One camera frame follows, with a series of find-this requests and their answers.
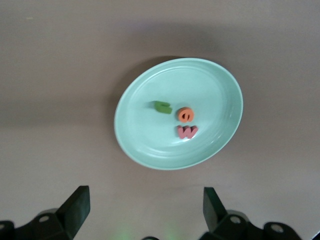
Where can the light green round plate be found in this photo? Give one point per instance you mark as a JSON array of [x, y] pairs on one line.
[[150, 137]]

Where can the pinkish red letter w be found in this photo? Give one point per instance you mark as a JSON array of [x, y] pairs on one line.
[[186, 133]]

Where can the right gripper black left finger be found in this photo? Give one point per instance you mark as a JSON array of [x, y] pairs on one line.
[[75, 212]]

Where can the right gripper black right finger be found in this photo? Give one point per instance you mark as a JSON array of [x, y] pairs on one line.
[[215, 217]]

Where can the green letter u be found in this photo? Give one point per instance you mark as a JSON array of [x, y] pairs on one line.
[[162, 108]]

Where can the orange letter e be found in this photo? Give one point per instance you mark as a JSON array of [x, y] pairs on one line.
[[181, 117]]

